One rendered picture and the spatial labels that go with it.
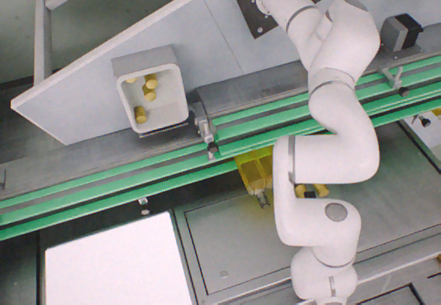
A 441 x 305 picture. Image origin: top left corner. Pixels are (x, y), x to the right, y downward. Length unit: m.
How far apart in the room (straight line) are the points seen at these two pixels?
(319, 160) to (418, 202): 0.80
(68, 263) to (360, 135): 0.96
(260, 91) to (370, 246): 0.58
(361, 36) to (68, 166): 0.90
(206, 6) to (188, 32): 0.09
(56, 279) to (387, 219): 1.04
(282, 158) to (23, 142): 1.26
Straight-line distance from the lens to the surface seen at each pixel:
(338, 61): 0.72
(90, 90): 1.14
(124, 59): 1.06
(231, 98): 1.14
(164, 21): 1.04
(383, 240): 1.29
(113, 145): 1.23
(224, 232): 1.20
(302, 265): 0.82
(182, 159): 1.16
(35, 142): 1.67
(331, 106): 0.65
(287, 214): 0.65
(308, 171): 0.64
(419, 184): 1.44
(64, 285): 1.26
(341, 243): 0.68
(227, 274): 1.15
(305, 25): 0.90
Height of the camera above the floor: 1.63
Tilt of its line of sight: 38 degrees down
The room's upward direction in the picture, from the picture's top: 158 degrees clockwise
